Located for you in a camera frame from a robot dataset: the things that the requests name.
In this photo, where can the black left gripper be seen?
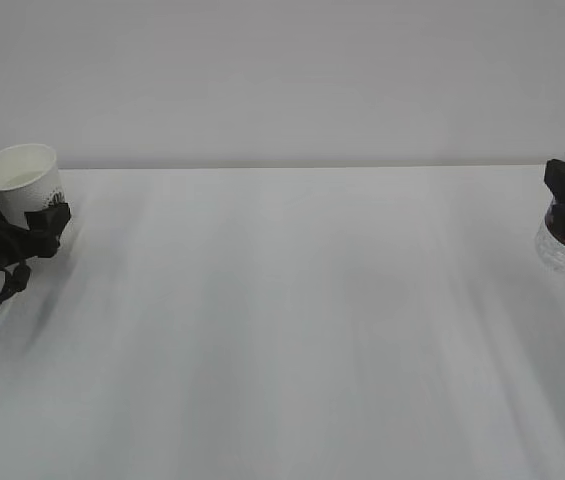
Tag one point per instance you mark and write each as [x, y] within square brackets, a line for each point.
[41, 239]

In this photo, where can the white paper cup green logo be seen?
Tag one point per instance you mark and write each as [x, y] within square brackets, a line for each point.
[29, 181]

